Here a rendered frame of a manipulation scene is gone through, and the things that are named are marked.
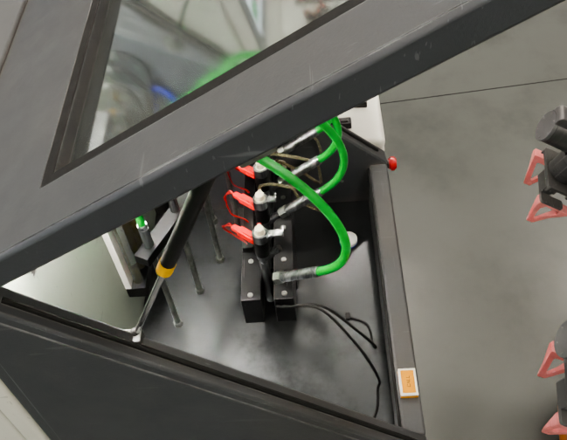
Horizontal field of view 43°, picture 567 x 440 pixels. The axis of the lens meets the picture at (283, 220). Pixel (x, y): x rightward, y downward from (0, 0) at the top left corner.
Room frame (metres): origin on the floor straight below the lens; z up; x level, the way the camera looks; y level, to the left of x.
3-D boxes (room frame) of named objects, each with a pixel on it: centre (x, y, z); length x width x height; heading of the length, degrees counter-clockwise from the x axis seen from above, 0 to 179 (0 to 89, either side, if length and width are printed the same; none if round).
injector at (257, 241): (0.79, 0.03, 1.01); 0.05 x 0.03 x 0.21; 85
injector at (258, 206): (0.87, 0.03, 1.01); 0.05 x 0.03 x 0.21; 85
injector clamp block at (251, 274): (0.91, 0.03, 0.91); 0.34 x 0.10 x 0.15; 175
